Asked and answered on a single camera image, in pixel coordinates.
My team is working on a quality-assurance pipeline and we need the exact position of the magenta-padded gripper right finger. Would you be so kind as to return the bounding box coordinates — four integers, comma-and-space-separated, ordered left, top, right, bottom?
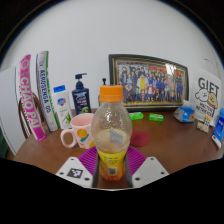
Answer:
123, 146, 170, 189

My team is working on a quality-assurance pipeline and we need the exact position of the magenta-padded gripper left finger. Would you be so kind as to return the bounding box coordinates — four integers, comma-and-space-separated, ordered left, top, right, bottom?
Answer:
54, 145, 100, 190

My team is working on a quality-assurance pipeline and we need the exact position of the orange-capped clear drink bottle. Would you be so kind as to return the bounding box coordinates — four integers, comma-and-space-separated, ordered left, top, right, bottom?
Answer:
90, 84, 133, 182

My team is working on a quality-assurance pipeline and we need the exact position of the pink printed mug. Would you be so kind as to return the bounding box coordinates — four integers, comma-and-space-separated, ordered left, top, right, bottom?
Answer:
60, 112, 97, 150

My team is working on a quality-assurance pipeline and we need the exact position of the small green pack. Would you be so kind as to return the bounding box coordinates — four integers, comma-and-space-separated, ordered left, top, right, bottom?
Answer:
148, 112, 165, 123
128, 111, 145, 121

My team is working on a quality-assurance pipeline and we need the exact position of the white blue-capped wash bottle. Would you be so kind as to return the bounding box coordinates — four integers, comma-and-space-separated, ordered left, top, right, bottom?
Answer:
51, 84, 74, 130

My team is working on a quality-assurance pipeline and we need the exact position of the blue tissue pack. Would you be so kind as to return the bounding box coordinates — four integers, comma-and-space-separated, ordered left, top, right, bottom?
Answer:
173, 105, 196, 124

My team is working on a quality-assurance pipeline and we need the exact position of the small printed snack packet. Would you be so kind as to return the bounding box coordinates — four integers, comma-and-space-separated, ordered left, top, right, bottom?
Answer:
195, 120, 210, 134

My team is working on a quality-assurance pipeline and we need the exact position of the dark blue pump bottle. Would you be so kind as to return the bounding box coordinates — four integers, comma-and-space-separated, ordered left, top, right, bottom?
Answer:
71, 72, 92, 116

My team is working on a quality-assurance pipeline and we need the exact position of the small puzzle cube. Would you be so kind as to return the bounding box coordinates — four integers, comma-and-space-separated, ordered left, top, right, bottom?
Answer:
203, 114, 213, 127

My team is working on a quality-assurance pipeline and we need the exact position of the blue detergent bottle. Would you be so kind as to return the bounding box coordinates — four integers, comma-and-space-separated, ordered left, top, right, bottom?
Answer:
211, 107, 224, 149

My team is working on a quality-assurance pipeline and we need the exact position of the long pink printed box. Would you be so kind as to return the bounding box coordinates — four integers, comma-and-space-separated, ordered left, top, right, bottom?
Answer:
18, 54, 48, 143

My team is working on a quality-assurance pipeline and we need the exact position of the long white green box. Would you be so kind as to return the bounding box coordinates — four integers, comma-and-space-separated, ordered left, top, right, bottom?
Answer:
35, 50, 61, 133

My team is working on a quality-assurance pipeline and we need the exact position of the framed group photo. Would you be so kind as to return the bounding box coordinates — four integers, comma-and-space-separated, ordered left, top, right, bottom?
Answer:
108, 53, 190, 113

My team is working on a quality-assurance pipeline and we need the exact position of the white flat board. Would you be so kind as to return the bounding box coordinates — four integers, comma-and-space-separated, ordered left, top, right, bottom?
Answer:
0, 66, 21, 156

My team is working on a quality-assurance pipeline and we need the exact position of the white paper gift bag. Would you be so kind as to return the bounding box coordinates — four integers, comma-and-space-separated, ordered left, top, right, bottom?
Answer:
189, 58, 223, 126

